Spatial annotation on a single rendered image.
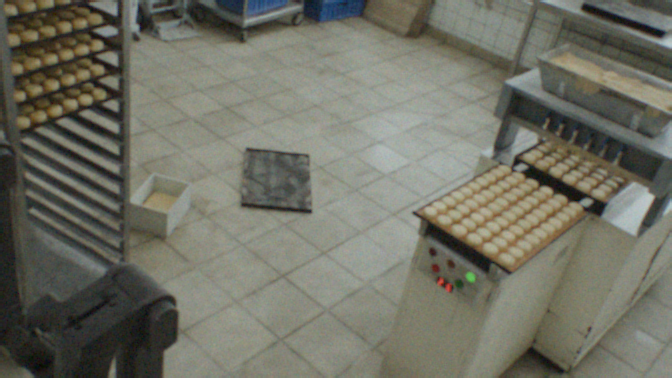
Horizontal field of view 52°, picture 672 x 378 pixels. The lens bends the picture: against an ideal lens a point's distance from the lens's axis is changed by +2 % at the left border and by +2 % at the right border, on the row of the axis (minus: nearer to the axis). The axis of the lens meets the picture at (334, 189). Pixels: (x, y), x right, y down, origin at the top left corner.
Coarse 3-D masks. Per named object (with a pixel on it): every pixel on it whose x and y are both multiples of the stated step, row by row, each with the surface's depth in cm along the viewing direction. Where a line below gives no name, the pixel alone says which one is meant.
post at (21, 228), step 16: (0, 0) 187; (0, 16) 189; (0, 32) 191; (0, 48) 193; (0, 64) 196; (0, 80) 199; (0, 96) 202; (16, 128) 209; (16, 144) 211; (16, 192) 219; (16, 208) 223; (16, 224) 227; (16, 240) 231; (32, 272) 240; (32, 288) 244
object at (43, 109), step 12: (60, 96) 233; (72, 96) 236; (84, 96) 236; (96, 96) 239; (108, 96) 243; (0, 108) 220; (24, 108) 223; (36, 108) 227; (48, 108) 225; (60, 108) 227; (72, 108) 230; (0, 120) 218; (24, 120) 217; (36, 120) 220
